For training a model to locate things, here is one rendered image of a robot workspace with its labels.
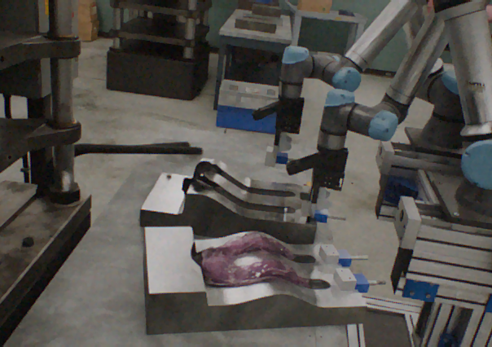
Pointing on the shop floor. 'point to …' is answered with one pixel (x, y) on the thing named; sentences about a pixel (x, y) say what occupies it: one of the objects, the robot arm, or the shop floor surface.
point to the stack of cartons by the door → (87, 20)
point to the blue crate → (244, 120)
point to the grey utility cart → (328, 20)
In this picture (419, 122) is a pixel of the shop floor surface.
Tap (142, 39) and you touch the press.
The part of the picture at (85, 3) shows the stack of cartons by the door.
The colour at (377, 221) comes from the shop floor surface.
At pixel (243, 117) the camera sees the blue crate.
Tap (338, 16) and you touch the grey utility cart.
